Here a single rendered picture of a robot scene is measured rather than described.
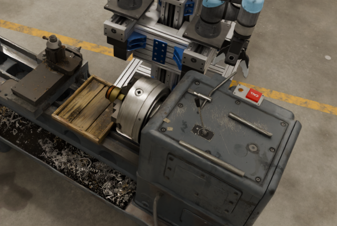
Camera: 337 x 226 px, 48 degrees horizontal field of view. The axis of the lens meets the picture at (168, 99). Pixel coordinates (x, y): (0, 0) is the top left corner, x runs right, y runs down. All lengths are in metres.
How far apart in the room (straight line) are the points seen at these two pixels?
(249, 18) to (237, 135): 0.49
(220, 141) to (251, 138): 0.14
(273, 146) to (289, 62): 2.41
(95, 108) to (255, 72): 2.02
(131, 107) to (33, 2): 2.81
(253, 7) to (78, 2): 3.06
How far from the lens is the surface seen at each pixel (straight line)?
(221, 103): 1.71
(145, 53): 2.42
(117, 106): 1.84
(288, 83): 3.78
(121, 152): 1.97
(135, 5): 2.28
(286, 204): 3.03
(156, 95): 1.72
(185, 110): 1.65
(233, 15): 2.07
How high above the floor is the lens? 2.54
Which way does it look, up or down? 50 degrees down
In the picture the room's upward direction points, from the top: 9 degrees clockwise
